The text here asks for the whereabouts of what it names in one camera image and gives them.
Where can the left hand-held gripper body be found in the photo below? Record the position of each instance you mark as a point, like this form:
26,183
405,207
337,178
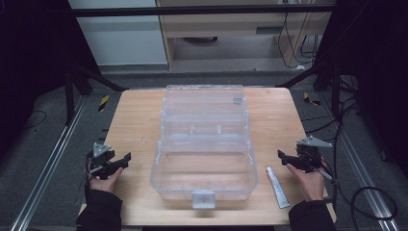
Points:
102,160

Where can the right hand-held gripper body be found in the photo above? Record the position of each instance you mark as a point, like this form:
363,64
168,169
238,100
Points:
309,155

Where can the person's left hand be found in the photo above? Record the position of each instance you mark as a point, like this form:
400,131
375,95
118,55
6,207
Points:
107,183

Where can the person's right hand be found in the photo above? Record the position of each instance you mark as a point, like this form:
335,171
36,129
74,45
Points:
309,186

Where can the white ointment tube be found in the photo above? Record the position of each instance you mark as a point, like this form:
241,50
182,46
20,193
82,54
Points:
277,187

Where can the yellow black tape strip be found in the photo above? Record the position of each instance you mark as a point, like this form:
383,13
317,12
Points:
310,100
103,103

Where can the black metal stand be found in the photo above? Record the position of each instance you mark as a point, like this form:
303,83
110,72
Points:
335,93
69,96

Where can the clear plastic storage box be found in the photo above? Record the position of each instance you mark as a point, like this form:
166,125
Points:
203,144

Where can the white cabinet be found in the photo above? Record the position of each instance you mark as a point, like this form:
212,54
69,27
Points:
122,38

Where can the light wooden desk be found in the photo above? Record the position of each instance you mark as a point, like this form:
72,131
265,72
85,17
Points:
224,24

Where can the aluminium floor rail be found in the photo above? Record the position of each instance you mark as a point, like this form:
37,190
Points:
48,166
362,179

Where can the black horizontal frame bar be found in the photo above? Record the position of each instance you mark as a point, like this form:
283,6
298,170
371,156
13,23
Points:
198,11

